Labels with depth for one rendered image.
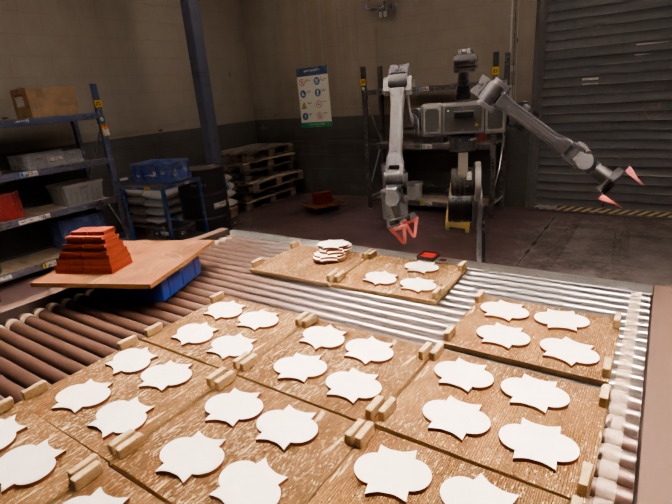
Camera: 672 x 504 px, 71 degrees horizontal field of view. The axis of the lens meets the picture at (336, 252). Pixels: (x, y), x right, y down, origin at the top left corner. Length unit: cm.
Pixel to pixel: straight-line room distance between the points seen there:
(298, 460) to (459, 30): 609
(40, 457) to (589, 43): 600
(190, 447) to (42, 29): 604
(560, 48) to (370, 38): 251
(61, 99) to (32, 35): 98
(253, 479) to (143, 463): 25
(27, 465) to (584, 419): 115
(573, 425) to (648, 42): 538
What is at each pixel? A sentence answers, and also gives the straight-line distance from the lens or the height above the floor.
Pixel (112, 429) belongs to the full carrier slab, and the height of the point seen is 95.
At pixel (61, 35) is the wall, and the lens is 683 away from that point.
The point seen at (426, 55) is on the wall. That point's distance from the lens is 681.
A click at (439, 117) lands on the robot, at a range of 241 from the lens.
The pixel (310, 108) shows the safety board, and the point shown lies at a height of 140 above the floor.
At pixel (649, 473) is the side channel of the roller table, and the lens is 105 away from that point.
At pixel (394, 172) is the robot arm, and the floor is 132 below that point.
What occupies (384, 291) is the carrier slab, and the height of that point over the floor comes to 94.
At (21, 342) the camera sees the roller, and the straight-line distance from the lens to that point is 188.
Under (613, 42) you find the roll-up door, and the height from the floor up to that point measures 189.
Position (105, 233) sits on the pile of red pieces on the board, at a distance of 192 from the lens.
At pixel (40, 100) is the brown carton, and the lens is 587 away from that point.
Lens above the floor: 162
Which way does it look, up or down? 19 degrees down
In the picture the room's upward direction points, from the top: 5 degrees counter-clockwise
